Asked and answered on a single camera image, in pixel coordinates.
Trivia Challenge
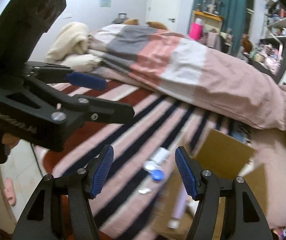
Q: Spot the cream fleece blanket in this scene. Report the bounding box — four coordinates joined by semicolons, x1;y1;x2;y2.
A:
44;22;102;73

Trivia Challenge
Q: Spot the pink ribbed pillow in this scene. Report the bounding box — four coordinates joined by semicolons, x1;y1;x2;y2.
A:
250;129;286;229

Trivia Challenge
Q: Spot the brown cardboard box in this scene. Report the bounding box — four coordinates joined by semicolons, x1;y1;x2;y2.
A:
152;129;272;239

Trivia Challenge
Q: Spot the lilac cosmetic tube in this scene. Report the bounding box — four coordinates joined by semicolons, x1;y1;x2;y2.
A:
167;183;188;229

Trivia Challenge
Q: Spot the striped pink fleece blanket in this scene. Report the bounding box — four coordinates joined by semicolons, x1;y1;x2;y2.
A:
42;81;250;239

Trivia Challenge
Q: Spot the blue capped small container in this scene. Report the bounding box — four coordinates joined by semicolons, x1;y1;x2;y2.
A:
143;160;165;182

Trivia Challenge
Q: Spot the pink slipper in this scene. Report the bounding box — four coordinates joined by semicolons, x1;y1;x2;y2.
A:
4;178;16;206

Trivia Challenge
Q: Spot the white door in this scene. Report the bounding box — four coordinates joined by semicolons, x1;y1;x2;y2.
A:
146;0;180;31

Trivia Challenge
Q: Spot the striped patchwork duvet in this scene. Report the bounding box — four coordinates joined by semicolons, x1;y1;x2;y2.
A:
89;24;286;130

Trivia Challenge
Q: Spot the pink storage box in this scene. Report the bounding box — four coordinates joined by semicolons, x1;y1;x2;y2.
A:
189;23;203;41

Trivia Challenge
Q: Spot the yellow wooden shelf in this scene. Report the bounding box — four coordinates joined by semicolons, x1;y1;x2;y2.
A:
192;10;223;34

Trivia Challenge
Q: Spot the teal curtain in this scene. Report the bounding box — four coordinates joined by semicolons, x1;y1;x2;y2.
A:
192;0;247;56

